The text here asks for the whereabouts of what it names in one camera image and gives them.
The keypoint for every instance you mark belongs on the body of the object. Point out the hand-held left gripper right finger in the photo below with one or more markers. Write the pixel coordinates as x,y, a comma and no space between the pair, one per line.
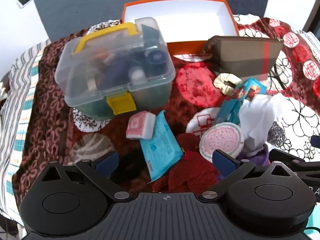
223,162

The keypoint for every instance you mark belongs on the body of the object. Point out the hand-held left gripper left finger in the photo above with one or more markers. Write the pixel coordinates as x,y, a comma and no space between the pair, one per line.
107,163

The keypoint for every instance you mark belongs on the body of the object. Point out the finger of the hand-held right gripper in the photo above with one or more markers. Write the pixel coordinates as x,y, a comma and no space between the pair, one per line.
287,156

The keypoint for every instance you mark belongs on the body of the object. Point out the black scrunchie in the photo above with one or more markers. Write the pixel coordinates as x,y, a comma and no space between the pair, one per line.
127,167

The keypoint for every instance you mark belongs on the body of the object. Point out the purple cloth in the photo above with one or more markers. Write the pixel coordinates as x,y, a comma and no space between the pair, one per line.
260,155

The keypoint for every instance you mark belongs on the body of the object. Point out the red knitted cloth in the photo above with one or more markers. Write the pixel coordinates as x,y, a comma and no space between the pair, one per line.
190,172

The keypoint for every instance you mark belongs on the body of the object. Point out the white cloth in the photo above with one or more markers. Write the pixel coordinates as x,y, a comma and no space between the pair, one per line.
257,115

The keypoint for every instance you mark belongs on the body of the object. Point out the teal printed packet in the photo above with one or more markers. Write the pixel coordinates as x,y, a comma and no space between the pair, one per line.
230,110

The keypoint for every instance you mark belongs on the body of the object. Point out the orange cardboard box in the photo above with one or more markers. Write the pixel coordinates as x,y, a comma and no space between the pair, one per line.
175,20

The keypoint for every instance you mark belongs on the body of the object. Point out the pink round knitted pad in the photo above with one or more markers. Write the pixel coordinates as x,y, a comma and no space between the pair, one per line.
221,137

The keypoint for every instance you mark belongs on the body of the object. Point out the grey metal scrubber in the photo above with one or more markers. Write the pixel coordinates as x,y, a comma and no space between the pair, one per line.
276,133

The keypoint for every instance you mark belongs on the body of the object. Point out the pink and white sponge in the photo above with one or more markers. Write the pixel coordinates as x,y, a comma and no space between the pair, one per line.
140,126

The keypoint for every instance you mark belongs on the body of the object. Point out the blue wet wipes packet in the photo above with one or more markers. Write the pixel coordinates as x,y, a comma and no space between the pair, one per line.
160,147

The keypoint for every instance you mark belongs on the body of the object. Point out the maroon printed blanket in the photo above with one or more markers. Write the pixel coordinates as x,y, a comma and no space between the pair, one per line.
200,85

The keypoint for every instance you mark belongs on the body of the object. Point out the cream scrunchie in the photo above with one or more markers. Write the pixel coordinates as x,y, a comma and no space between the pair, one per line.
222,78

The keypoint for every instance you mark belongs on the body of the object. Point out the brown plaid zip pouch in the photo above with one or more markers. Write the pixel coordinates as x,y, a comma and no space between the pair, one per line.
245,55

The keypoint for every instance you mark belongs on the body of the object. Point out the dark blue round jar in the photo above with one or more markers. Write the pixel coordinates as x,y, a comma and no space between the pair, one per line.
157,58

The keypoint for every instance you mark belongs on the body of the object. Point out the grey upholstered headboard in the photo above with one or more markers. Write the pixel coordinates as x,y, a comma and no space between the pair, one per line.
100,2

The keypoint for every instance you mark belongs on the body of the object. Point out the dark door frame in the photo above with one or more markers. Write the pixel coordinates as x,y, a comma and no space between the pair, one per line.
312,5

